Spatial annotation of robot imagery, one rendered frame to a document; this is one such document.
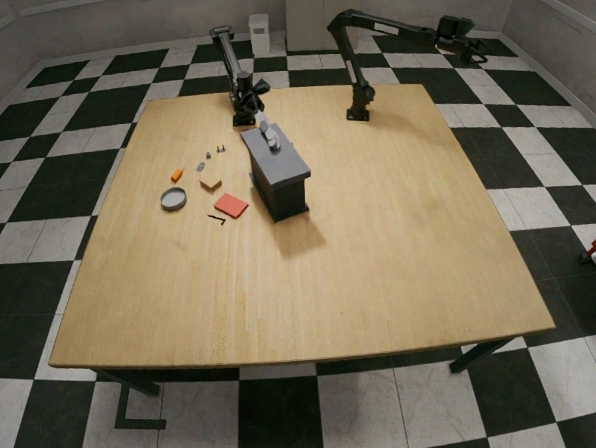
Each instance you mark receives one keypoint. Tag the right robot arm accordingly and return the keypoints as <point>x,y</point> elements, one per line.
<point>222,36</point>

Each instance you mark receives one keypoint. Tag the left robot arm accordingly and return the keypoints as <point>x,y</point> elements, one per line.
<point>412,33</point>

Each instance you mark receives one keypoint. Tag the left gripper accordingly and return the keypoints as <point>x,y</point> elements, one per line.
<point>472,49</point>

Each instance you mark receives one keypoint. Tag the orange flat rectangular block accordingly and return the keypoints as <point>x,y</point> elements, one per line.
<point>231,205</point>

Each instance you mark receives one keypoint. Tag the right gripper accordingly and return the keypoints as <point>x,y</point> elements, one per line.
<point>249,101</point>

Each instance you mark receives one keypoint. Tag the tan wooden block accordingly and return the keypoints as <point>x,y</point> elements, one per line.
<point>210,181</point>

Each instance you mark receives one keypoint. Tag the white chain link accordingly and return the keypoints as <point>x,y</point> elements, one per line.
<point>260,117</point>
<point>273,138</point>

